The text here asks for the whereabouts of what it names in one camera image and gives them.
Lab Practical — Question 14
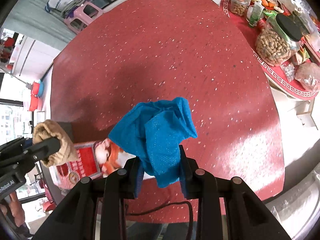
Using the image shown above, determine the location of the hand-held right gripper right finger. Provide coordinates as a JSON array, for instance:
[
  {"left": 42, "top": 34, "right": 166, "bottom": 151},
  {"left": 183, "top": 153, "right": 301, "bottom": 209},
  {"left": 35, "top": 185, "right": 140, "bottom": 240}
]
[{"left": 179, "top": 145, "right": 292, "bottom": 240}]

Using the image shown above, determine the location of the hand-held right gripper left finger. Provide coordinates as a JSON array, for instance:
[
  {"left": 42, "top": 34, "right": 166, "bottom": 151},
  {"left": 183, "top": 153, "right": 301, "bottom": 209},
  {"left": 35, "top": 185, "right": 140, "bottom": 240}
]
[{"left": 32, "top": 156, "right": 144, "bottom": 240}]

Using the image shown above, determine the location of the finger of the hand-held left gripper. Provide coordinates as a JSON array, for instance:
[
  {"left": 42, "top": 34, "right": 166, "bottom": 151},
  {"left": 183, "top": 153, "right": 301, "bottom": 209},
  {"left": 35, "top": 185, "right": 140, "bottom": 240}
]
[
  {"left": 0, "top": 137, "right": 33, "bottom": 159},
  {"left": 24, "top": 137, "right": 63, "bottom": 162}
]

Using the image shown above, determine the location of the beige sock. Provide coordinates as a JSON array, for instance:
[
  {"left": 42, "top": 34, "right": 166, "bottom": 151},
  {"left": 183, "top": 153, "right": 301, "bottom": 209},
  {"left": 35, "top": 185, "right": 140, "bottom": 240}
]
[{"left": 32, "top": 120, "right": 78, "bottom": 168}]

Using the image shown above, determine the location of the blue mesh cloth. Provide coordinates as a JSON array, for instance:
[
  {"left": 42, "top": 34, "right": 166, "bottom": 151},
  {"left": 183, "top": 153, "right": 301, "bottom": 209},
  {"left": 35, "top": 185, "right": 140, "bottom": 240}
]
[{"left": 108, "top": 96, "right": 198, "bottom": 188}]

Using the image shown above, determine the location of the person's left hand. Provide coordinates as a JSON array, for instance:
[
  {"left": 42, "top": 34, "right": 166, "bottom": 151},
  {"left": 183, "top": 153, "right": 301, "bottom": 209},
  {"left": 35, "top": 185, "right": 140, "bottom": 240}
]
[{"left": 6, "top": 192, "right": 28, "bottom": 230}]

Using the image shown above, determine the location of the pink printed carton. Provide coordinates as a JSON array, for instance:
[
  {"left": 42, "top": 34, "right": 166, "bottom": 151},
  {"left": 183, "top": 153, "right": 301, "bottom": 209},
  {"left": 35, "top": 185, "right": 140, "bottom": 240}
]
[{"left": 49, "top": 140, "right": 106, "bottom": 191}]

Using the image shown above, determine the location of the red plastic bucket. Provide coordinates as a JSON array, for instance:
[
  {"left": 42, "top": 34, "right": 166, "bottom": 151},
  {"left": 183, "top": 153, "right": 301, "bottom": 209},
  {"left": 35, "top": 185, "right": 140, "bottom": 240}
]
[{"left": 28, "top": 96, "right": 43, "bottom": 112}]

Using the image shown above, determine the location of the red plastic stool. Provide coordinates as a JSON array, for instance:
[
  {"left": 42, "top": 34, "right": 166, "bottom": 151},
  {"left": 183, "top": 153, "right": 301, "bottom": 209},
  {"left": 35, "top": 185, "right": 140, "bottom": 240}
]
[{"left": 40, "top": 179, "right": 58, "bottom": 213}]

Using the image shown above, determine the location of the blue plastic basin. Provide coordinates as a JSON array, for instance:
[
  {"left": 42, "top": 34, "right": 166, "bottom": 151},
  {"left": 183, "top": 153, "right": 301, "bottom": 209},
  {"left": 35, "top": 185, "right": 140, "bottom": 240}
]
[{"left": 29, "top": 79, "right": 45, "bottom": 97}]

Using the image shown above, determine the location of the red speckled tablecloth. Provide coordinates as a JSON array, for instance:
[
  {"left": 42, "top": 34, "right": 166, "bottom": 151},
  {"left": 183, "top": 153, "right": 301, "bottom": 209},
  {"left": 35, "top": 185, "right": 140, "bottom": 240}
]
[{"left": 50, "top": 0, "right": 285, "bottom": 224}]

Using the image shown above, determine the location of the pink plastic stool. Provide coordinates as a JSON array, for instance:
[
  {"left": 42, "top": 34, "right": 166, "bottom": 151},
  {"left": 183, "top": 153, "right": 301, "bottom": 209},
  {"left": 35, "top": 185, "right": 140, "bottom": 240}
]
[{"left": 63, "top": 1, "right": 105, "bottom": 33}]

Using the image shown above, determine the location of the folded cloths pile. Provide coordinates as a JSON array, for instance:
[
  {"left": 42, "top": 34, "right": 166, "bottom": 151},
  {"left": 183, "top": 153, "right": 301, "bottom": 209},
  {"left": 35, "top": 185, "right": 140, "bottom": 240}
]
[{"left": 61, "top": 0, "right": 86, "bottom": 18}]

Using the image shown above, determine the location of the large peanut jar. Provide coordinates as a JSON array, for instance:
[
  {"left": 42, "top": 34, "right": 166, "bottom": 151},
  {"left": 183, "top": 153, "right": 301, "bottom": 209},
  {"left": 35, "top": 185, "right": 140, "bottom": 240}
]
[{"left": 254, "top": 13, "right": 302, "bottom": 67}]

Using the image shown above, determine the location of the pink plastic snack bag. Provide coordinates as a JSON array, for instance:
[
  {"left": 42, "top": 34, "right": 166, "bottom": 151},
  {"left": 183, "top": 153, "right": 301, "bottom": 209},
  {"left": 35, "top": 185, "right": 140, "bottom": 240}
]
[{"left": 294, "top": 62, "right": 320, "bottom": 93}]

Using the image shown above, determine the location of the small peanut jar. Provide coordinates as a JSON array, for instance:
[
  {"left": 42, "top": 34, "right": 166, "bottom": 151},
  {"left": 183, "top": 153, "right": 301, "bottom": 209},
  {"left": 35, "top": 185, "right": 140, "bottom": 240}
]
[{"left": 229, "top": 0, "right": 251, "bottom": 17}]

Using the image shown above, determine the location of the green and white bottle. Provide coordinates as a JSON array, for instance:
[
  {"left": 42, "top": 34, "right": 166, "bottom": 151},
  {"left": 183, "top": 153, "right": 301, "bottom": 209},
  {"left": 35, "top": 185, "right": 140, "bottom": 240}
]
[{"left": 247, "top": 0, "right": 265, "bottom": 27}]

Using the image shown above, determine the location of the black cable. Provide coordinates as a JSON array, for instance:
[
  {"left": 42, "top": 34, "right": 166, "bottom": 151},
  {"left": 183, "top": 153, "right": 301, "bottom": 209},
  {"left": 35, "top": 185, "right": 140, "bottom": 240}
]
[{"left": 125, "top": 200, "right": 193, "bottom": 240}]

